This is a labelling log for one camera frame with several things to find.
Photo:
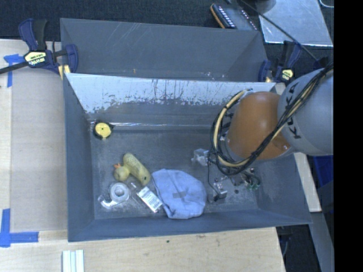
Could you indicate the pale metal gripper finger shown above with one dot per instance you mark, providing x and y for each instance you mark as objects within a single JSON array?
[
  {"x": 219, "y": 191},
  {"x": 199, "y": 156}
]

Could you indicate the light blue cloth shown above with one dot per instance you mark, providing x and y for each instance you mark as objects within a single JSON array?
[{"x": 181, "y": 193}]

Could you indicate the yellow rubber duck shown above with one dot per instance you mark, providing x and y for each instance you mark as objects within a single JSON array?
[{"x": 135, "y": 167}]

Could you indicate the white printed packet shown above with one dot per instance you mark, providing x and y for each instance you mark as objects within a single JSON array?
[{"x": 149, "y": 199}]

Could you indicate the clear tape dispenser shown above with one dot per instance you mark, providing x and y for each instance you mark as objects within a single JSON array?
[{"x": 118, "y": 193}]

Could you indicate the yellow and black tape measure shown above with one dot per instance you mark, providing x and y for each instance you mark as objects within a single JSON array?
[{"x": 102, "y": 129}]

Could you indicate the grey metal bin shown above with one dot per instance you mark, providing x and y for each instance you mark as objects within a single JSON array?
[{"x": 158, "y": 52}]

